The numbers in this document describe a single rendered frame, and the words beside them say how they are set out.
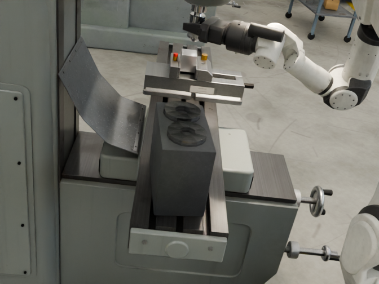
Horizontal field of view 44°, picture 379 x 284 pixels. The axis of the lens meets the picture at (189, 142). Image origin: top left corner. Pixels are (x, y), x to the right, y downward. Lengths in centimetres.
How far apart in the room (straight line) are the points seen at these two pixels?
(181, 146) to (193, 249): 25
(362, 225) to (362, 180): 221
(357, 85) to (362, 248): 50
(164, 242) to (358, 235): 43
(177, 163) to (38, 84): 51
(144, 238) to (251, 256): 72
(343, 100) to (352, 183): 183
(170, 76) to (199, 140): 61
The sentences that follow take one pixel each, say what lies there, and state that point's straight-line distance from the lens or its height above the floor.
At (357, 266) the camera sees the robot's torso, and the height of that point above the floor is 96.
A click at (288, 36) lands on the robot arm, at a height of 127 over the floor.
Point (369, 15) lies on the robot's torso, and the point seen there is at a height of 143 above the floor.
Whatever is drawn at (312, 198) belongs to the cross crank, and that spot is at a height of 65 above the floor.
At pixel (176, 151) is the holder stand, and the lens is 101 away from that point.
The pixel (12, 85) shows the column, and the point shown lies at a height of 107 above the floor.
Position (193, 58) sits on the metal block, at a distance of 163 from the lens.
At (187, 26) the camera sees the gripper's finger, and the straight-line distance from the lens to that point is 141.
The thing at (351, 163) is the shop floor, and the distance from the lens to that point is 343.
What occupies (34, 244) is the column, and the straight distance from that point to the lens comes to 169.
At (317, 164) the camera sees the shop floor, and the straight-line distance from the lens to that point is 329.
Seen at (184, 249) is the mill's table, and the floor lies 90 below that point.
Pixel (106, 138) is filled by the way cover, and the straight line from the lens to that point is 146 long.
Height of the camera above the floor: 168
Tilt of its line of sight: 32 degrees down
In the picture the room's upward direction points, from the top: 9 degrees clockwise
